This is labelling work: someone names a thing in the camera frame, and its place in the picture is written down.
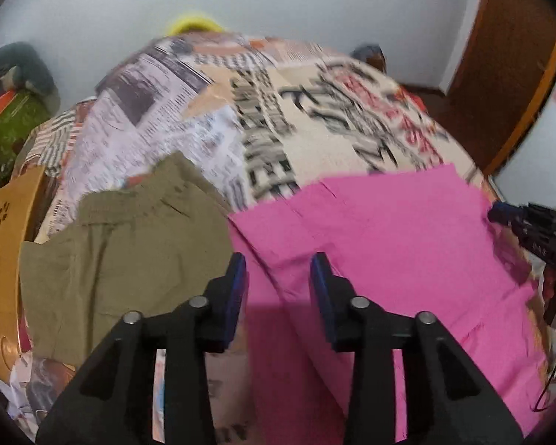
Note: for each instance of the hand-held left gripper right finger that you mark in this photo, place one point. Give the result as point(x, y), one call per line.
point(319, 287)

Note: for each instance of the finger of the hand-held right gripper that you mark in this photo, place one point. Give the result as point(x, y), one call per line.
point(505, 215)

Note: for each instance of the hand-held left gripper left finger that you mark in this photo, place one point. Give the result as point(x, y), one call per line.
point(236, 287)

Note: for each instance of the pink pants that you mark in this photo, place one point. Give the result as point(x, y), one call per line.
point(398, 241)

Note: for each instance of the brown wooden door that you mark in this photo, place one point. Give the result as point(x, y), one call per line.
point(500, 55)

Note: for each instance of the newspaper print bed sheet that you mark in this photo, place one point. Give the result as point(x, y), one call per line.
point(315, 116)

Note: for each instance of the blue object beyond bed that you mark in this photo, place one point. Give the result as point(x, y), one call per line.
point(368, 53)

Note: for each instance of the striped cloth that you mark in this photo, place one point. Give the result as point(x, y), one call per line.
point(55, 139)

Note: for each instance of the wooden furniture with flower cutouts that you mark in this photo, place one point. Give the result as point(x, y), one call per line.
point(0, 264)

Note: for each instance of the yellow round object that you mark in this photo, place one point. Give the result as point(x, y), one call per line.
point(194, 25)

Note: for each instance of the green patterned bag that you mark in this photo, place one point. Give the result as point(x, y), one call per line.
point(14, 125)

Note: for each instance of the grey cushion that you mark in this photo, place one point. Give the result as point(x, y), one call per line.
point(18, 62)

